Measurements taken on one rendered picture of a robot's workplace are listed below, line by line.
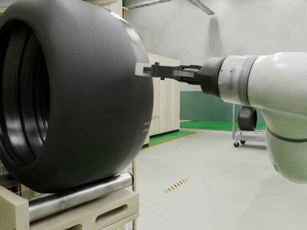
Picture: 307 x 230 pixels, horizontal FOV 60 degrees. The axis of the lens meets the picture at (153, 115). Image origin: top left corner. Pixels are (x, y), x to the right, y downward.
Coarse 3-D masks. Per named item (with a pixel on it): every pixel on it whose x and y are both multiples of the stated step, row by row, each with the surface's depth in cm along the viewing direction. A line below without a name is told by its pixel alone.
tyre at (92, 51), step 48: (48, 0) 62; (0, 48) 80; (48, 48) 58; (96, 48) 59; (144, 48) 73; (0, 96) 92; (48, 96) 105; (96, 96) 57; (144, 96) 68; (0, 144) 80; (48, 144) 60; (96, 144) 60; (48, 192) 70
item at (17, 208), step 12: (0, 192) 60; (12, 192) 60; (0, 204) 58; (12, 204) 54; (24, 204) 54; (0, 216) 59; (12, 216) 54; (24, 216) 55; (0, 228) 59; (12, 228) 55; (24, 228) 55
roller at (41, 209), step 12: (108, 180) 77; (120, 180) 80; (132, 180) 83; (60, 192) 67; (72, 192) 68; (84, 192) 70; (96, 192) 73; (108, 192) 76; (36, 204) 61; (48, 204) 63; (60, 204) 65; (72, 204) 67; (36, 216) 60
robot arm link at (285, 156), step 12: (276, 144) 48; (288, 144) 45; (300, 144) 44; (276, 156) 49; (288, 156) 47; (300, 156) 46; (276, 168) 54; (288, 168) 50; (300, 168) 48; (300, 180) 51
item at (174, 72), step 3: (174, 72) 50; (177, 72) 50; (180, 72) 50; (183, 72) 50; (186, 72) 51; (189, 72) 51; (192, 72) 51; (174, 75) 51; (177, 75) 50; (180, 75) 50; (183, 75) 51; (186, 75) 51; (189, 75) 51; (192, 75) 51
